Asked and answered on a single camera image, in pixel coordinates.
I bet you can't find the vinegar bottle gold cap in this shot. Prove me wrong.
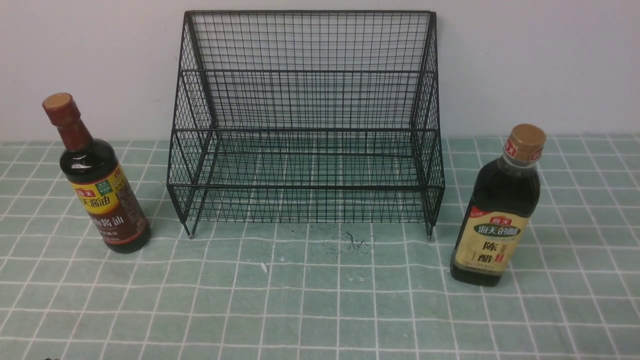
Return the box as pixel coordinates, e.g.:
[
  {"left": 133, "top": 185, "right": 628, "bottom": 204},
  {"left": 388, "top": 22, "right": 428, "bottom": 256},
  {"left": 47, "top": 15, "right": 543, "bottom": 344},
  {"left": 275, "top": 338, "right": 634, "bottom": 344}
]
[{"left": 450, "top": 123, "right": 546, "bottom": 287}]

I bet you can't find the green checked tablecloth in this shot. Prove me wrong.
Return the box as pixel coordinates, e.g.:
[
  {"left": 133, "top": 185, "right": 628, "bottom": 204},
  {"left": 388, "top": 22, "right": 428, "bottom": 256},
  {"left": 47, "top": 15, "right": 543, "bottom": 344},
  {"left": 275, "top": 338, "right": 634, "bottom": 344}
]
[{"left": 0, "top": 134, "right": 640, "bottom": 360}]

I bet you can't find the soy sauce bottle red cap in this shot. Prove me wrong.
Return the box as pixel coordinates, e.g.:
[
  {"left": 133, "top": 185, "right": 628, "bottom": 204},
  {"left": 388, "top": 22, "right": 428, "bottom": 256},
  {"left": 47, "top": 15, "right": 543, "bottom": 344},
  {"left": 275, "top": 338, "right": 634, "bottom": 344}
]
[{"left": 42, "top": 92, "right": 151, "bottom": 254}]

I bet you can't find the black wire mesh shelf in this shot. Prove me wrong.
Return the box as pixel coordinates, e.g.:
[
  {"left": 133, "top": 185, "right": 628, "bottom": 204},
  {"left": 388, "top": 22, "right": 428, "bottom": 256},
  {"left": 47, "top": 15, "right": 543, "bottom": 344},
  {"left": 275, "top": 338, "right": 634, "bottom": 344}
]
[{"left": 166, "top": 10, "right": 446, "bottom": 235}]

